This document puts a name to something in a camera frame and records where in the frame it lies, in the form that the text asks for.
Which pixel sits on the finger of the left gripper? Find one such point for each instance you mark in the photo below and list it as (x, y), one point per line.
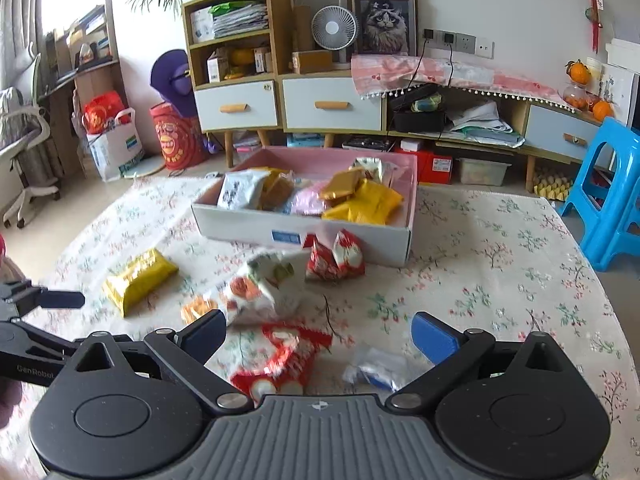
(19, 298)
(31, 355)

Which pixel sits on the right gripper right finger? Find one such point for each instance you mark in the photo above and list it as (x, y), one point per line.
(455, 357)

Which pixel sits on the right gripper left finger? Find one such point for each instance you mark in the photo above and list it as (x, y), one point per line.
(182, 356)

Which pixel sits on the red white snack bag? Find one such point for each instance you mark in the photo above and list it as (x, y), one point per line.
(288, 368)

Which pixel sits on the yellow snack bag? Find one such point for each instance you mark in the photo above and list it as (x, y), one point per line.
(137, 278)

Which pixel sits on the white black-print snack bag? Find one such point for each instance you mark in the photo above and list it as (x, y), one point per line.
(242, 189)

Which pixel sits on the brown cracker packet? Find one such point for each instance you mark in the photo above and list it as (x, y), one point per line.
(278, 187)

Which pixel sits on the gold orange snack packet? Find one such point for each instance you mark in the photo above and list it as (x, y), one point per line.
(342, 186)

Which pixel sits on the white pecan kernels bag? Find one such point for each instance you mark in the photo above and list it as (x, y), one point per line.
(376, 169)

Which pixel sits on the clear blue wrapper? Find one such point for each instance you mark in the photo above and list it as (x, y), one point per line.
(381, 369)

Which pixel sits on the white orange snack bag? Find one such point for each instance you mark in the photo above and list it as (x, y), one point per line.
(268, 287)

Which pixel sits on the floral tablecloth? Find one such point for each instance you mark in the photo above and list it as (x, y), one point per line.
(503, 263)

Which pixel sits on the small red snack bag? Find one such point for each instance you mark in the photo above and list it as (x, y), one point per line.
(344, 259)

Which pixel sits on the white office chair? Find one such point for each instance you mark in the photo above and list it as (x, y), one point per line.
(24, 131)

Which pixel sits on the white shopping bag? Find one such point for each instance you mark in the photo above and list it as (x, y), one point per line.
(118, 148)

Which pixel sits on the pink cardboard box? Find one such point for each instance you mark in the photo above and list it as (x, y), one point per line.
(381, 217)

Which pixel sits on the clear plastic storage bin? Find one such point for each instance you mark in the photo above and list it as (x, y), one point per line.
(482, 172)

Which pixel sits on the red storage box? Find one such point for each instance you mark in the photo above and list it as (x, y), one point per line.
(432, 168)

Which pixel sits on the yellow egg tray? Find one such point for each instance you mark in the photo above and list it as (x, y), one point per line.
(552, 185)

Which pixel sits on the blue plastic stool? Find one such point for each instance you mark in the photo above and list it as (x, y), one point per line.
(608, 208)

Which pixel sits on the red round gift bag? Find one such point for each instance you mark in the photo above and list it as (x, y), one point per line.
(181, 139)

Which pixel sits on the wooden drawer cabinet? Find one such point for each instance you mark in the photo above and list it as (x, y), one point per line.
(327, 102)

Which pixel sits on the orange fruit lower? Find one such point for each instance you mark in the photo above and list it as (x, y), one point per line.
(601, 110)

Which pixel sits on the orange fruit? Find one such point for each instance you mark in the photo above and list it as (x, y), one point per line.
(601, 110)
(578, 72)

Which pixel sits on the pink fringed cloth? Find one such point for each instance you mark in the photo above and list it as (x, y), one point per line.
(381, 75)

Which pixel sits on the orange fruit on top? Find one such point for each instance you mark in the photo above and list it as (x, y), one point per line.
(578, 72)

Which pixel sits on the white desk fan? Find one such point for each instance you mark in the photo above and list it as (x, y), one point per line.
(335, 29)

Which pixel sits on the framed cat picture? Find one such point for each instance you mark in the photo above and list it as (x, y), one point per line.
(386, 26)

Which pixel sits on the wall power outlet strip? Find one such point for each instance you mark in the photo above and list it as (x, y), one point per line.
(458, 42)

